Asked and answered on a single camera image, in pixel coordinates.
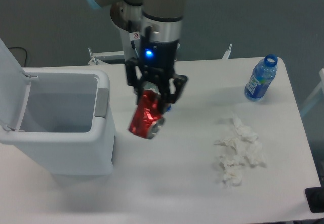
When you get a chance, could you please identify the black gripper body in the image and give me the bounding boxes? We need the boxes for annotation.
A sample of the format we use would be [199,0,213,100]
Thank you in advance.
[129,36,178,90]

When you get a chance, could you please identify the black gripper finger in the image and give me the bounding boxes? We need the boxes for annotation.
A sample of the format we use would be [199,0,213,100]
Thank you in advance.
[159,74,188,113]
[125,60,143,100]

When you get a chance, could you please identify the crushed red soda can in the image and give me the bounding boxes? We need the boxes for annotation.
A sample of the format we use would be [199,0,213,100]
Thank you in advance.
[129,82,165,139]

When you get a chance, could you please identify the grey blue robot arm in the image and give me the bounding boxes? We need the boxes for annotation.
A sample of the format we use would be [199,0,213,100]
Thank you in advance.
[87,0,187,113]

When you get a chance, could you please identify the white trash can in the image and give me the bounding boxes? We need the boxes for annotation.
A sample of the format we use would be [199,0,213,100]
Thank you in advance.
[1,68,115,175]

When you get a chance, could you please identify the white trash can lid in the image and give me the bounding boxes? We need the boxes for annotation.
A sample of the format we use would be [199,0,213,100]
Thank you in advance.
[1,42,31,131]

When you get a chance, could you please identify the blue plastic water bottle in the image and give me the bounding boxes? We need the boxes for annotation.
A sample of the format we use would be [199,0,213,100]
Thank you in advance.
[244,54,278,101]

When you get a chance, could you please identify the crumpled white tissue pile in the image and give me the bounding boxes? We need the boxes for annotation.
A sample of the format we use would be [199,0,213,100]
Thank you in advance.
[214,114,267,187]

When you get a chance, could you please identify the white furniture edge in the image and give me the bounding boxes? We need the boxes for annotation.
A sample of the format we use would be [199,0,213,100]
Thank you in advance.
[299,68,323,118]

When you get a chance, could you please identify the black device at edge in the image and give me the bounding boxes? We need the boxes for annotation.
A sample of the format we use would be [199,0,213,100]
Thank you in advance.
[305,187,323,213]

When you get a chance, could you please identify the white metal base frame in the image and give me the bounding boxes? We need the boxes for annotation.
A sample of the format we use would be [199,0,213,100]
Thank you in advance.
[87,44,233,65]

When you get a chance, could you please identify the black cable on pedestal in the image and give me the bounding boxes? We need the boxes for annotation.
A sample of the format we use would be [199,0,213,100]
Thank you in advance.
[128,20,142,58]

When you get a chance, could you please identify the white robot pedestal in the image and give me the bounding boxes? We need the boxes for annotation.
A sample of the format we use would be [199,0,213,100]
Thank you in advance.
[110,1,142,61]

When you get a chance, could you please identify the black floor cable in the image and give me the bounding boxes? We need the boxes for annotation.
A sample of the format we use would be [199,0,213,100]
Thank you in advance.
[7,46,28,66]

